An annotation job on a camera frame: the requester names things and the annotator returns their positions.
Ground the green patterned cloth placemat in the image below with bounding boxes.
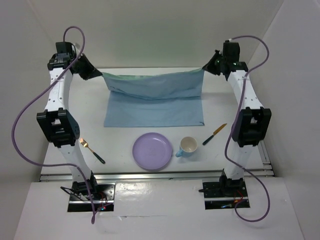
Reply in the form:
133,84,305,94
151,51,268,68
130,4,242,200
103,68,205,128

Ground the gold knife dark handle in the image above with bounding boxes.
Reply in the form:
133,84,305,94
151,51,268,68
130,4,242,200
202,123,227,146

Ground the gold fork dark handle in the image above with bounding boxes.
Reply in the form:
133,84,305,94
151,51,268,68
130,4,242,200
79,138,106,165

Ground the blue and white mug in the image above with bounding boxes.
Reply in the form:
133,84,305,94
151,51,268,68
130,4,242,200
175,136,198,158

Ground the purple plastic plate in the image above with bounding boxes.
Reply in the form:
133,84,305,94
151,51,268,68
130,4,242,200
132,132,173,171

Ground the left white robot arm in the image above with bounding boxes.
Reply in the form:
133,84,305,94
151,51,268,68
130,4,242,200
36,41,102,200

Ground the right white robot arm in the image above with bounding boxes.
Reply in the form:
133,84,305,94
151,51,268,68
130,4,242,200
202,39,272,196

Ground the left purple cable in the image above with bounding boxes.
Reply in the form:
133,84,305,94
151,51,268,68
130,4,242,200
11,26,97,225

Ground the purple cable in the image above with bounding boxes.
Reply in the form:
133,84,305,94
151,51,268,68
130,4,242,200
224,34,271,222
11,26,97,225

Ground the right aluminium rail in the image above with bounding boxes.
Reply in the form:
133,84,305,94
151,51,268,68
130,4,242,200
258,140,273,171

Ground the aluminium rail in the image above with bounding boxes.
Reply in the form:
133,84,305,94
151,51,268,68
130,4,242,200
39,169,276,182
258,140,273,171

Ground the front aluminium rail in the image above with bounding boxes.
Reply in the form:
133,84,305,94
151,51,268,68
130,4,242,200
39,169,276,182

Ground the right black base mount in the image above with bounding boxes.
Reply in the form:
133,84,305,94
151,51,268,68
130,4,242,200
198,181,248,198

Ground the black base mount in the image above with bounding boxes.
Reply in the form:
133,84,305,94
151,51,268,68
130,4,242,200
198,181,248,198
60,183,116,202

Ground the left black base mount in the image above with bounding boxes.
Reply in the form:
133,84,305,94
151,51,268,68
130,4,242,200
60,183,116,202

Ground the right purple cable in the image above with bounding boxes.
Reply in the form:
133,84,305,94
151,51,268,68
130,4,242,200
224,34,271,222

